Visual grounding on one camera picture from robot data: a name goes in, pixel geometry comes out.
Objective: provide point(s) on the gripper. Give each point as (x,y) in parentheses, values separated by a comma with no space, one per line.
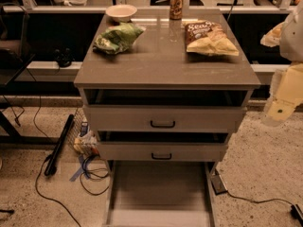
(294,43)

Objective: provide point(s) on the brown chip bag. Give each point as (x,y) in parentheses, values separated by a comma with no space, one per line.
(208,38)

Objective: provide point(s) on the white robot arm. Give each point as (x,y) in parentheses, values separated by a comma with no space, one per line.
(291,41)

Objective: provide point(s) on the grey drawer cabinet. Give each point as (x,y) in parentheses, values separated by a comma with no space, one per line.
(158,72)

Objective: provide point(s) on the green chip bag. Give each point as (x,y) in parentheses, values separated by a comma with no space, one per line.
(117,39)

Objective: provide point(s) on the top grey drawer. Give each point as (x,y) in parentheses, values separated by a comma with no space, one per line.
(174,119)

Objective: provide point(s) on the middle grey drawer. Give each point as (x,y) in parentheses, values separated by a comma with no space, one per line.
(162,146)

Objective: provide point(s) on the bottom open grey drawer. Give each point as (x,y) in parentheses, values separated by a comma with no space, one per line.
(159,194)

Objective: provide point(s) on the orange soda can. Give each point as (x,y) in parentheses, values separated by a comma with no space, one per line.
(175,9)

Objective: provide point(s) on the white bowl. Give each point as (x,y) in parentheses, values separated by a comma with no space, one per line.
(121,13)

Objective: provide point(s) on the black power adapter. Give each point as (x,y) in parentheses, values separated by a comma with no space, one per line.
(218,184)

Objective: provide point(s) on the black clamp object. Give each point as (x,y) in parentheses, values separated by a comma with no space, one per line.
(63,59)

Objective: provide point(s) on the crumpled snack wrappers pile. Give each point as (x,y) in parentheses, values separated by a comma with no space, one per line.
(85,142)

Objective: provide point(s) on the blue tape strip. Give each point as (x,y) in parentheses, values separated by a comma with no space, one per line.
(80,169)

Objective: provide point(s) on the black rod on floor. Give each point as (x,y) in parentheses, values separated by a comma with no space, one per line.
(51,165)

